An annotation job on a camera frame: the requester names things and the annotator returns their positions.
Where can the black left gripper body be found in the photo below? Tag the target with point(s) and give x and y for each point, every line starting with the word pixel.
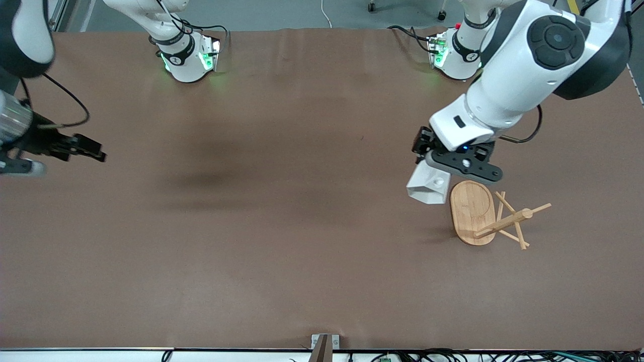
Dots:
pixel 421 142

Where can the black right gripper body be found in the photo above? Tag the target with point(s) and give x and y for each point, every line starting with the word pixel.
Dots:
pixel 41 141

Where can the white hexagonal cup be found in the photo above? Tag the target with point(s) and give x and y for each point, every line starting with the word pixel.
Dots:
pixel 427 188

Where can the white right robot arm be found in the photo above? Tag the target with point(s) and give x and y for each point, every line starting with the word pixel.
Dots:
pixel 186 65

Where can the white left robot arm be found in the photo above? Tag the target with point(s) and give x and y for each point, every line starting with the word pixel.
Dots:
pixel 513 85

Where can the wooden cup rack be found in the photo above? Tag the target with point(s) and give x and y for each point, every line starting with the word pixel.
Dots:
pixel 470 211

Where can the brown table cover sheet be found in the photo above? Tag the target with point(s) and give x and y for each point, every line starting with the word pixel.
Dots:
pixel 251 226

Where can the aluminium frame profile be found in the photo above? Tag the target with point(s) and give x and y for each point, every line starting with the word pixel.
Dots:
pixel 635 85
pixel 59 15

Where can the grey metal camera bracket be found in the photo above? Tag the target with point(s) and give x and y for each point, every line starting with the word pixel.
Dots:
pixel 325 344

